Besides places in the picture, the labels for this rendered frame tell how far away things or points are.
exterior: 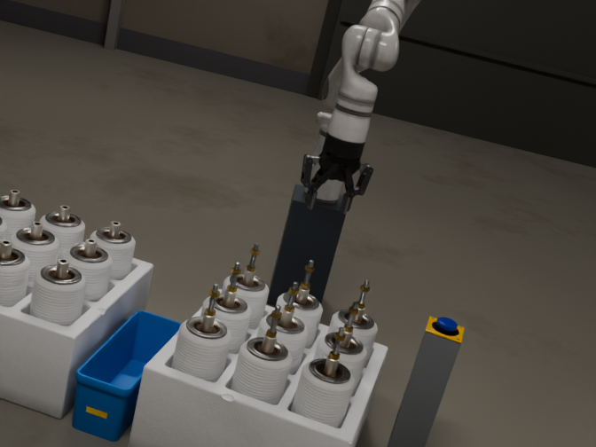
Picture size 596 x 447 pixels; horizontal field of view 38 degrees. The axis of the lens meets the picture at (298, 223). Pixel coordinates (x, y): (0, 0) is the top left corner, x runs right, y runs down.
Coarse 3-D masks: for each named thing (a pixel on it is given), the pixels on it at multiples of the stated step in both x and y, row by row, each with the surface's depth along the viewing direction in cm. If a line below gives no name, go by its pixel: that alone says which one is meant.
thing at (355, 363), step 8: (320, 344) 160; (320, 352) 160; (328, 352) 158; (344, 360) 158; (352, 360) 158; (360, 360) 159; (352, 368) 159; (360, 368) 161; (360, 376) 163; (352, 392) 162
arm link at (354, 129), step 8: (320, 112) 165; (336, 112) 158; (344, 112) 157; (320, 120) 165; (328, 120) 164; (336, 120) 158; (344, 120) 157; (352, 120) 157; (360, 120) 157; (368, 120) 159; (328, 128) 161; (336, 128) 158; (344, 128) 158; (352, 128) 157; (360, 128) 158; (368, 128) 160; (336, 136) 159; (344, 136) 158; (352, 136) 158; (360, 136) 159
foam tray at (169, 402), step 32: (160, 352) 157; (384, 352) 178; (160, 384) 152; (192, 384) 150; (224, 384) 152; (288, 384) 159; (160, 416) 154; (192, 416) 152; (224, 416) 150; (256, 416) 148; (288, 416) 148; (352, 416) 152
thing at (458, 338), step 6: (432, 318) 166; (432, 324) 164; (426, 330) 161; (432, 330) 161; (438, 330) 162; (456, 330) 164; (462, 330) 165; (444, 336) 160; (450, 336) 161; (456, 336) 161; (462, 336) 162
